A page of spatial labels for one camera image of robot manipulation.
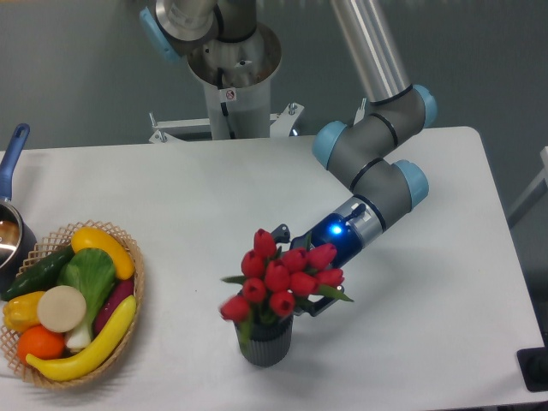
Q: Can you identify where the black device at table edge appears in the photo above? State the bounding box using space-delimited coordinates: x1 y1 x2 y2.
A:
516 347 547 392

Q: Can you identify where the blue handled saucepan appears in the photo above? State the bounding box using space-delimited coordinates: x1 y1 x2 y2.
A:
1 123 36 293

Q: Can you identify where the dark grey ribbed vase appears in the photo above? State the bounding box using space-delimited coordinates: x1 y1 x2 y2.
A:
235 315 294 367

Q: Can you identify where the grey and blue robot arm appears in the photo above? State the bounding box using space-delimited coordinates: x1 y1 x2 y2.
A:
140 1 438 268

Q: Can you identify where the long yellow banana squash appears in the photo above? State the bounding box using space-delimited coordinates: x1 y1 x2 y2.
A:
26 295 137 382

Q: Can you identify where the yellow bell pepper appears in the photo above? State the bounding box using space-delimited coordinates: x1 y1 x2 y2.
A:
3 291 45 333

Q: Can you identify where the dark green cucumber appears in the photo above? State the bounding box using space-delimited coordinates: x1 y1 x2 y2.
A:
1 246 74 301

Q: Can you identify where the green bok choy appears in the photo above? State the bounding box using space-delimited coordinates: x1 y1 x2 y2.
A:
57 248 116 353

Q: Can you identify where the white frame at right edge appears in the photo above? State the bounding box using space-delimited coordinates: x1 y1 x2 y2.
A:
507 146 547 229

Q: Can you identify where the purple sweet potato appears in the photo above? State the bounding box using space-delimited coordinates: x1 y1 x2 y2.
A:
93 278 134 336

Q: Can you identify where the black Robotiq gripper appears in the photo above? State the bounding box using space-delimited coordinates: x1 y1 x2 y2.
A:
271 213 362 317

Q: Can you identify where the white metal base frame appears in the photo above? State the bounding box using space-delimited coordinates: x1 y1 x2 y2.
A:
147 98 368 145

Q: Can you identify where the beige round disc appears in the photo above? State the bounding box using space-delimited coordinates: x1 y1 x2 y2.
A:
37 285 86 333

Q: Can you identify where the woven wicker basket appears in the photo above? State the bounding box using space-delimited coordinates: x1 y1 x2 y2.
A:
1 221 145 389

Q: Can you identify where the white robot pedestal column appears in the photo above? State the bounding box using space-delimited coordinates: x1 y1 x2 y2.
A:
188 23 282 140

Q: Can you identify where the red tulip bouquet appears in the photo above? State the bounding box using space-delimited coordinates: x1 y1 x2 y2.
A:
219 229 352 348

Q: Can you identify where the orange fruit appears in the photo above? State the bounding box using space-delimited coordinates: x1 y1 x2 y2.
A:
17 325 65 364

